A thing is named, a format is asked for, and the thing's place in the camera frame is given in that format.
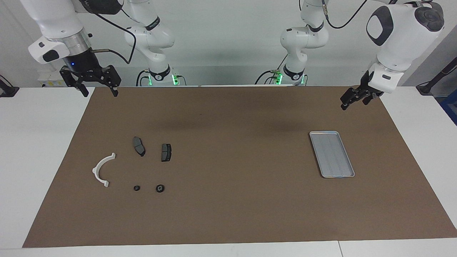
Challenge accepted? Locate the brown table mat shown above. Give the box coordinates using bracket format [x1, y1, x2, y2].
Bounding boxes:
[22, 86, 457, 248]

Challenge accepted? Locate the silver metal tray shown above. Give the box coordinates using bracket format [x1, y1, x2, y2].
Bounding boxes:
[309, 131, 355, 178]

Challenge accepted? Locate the white power strip box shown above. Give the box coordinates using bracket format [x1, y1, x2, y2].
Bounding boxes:
[37, 70, 77, 88]

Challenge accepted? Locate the grey brake pad with tab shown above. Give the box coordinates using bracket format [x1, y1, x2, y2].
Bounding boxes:
[132, 137, 146, 157]

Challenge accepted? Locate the black table clamp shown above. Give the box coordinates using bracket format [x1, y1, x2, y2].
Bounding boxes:
[0, 75, 19, 97]

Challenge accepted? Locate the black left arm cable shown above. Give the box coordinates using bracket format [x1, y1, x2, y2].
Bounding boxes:
[321, 0, 369, 29]

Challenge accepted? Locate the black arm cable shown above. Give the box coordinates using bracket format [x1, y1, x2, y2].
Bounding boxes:
[321, 0, 369, 29]
[89, 0, 137, 65]

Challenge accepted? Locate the white curved plastic bracket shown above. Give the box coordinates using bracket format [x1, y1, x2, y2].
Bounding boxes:
[92, 153, 116, 188]

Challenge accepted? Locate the blue crate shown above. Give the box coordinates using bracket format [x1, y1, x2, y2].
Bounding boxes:
[440, 94, 457, 125]

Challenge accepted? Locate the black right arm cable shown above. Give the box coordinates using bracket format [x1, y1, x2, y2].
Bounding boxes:
[89, 0, 137, 65]

